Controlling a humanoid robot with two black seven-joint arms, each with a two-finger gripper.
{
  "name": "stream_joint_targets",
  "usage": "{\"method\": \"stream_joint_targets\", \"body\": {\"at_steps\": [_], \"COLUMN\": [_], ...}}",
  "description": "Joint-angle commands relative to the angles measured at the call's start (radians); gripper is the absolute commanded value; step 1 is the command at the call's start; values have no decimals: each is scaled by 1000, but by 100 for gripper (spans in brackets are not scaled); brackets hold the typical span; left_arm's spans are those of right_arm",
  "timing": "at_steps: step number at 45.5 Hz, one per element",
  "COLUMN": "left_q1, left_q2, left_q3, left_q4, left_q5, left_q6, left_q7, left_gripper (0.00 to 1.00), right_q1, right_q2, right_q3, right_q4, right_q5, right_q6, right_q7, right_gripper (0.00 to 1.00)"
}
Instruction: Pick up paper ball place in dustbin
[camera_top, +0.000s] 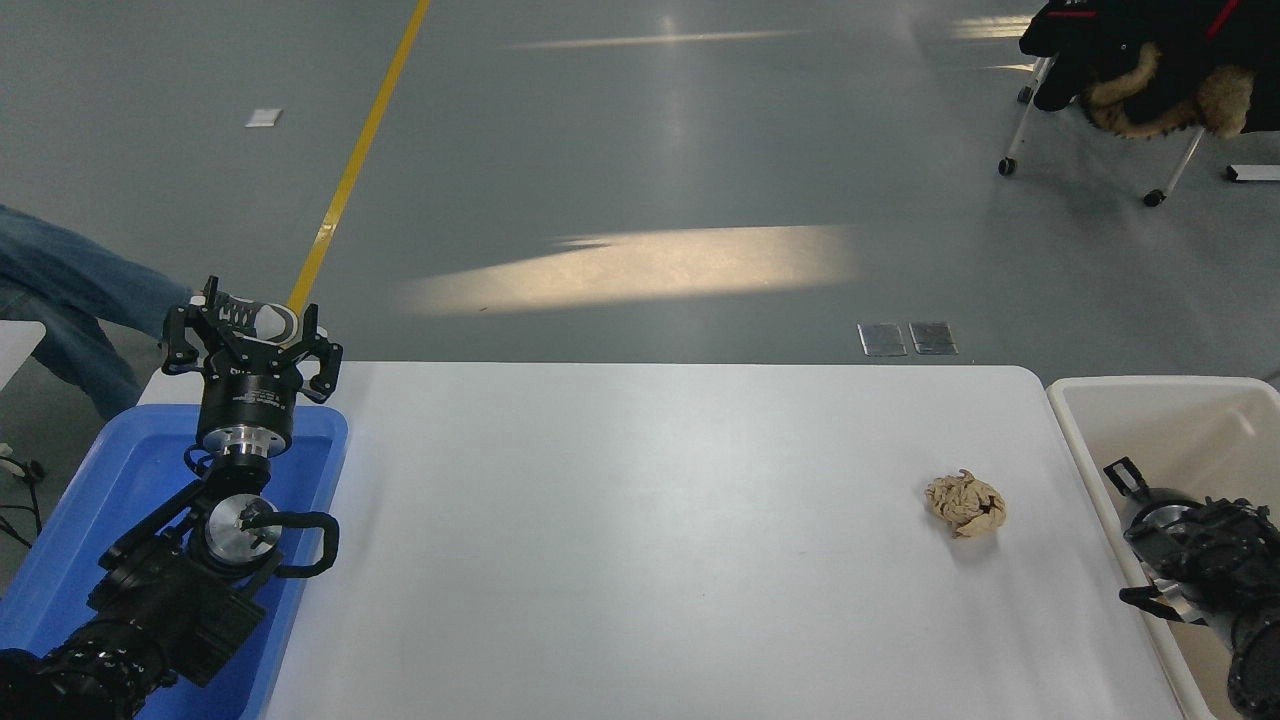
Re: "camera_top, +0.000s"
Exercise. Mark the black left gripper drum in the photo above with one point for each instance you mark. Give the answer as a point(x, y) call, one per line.
point(248, 395)

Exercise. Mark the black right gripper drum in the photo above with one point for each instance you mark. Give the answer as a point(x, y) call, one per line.
point(1160, 505)

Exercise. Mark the tan paper ball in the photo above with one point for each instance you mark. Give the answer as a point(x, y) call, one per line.
point(965, 505)

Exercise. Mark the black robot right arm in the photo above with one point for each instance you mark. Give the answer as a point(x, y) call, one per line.
point(1215, 560)

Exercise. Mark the large pale plastic bin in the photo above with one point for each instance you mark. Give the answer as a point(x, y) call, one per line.
point(1150, 420)

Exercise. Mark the person's shoe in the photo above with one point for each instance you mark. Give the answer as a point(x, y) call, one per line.
point(265, 320)

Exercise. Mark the person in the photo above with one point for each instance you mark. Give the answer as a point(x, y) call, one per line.
point(60, 270)

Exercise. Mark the blue plastic tray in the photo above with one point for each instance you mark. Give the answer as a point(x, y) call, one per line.
point(130, 470)

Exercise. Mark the white side table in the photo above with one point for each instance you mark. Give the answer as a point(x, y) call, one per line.
point(18, 345)

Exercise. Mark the metal floor plate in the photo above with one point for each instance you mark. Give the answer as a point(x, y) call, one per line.
point(933, 338)
point(882, 340)

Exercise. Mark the white flat bar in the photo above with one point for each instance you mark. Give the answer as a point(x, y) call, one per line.
point(1255, 173)

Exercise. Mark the black coat with fur trim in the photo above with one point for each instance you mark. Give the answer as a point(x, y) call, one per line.
point(1150, 50)

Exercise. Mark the white wheeled chair frame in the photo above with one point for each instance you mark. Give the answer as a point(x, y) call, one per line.
point(1020, 120)

